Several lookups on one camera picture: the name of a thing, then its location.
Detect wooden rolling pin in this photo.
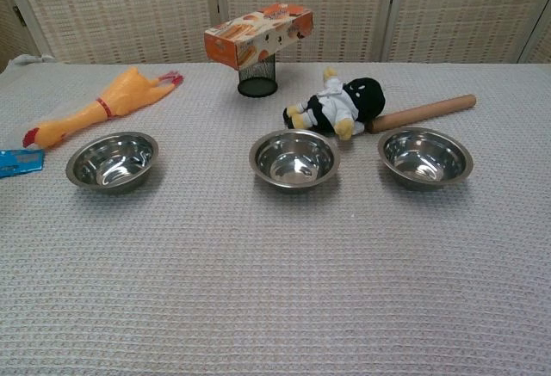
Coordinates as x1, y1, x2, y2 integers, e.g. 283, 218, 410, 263
370, 94, 478, 133

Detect yellow rubber chicken toy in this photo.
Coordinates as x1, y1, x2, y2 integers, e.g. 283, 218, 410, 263
22, 66, 184, 151

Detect blue plastic packet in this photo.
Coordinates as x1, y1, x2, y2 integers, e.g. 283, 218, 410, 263
0, 149, 46, 179

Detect stainless steel bowl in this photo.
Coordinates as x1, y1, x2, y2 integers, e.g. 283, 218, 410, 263
65, 131, 159, 191
377, 126, 474, 191
249, 128, 341, 190

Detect black mesh pen holder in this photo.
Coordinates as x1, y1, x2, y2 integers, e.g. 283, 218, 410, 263
238, 52, 279, 97

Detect woven folding screen panel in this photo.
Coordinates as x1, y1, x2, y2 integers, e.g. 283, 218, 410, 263
381, 0, 551, 64
0, 0, 42, 71
214, 0, 399, 64
8, 0, 221, 65

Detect orange printed cardboard box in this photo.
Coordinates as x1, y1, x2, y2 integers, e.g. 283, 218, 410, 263
203, 3, 314, 72

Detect black and white plush doll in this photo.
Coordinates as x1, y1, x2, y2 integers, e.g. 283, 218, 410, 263
282, 67, 387, 141

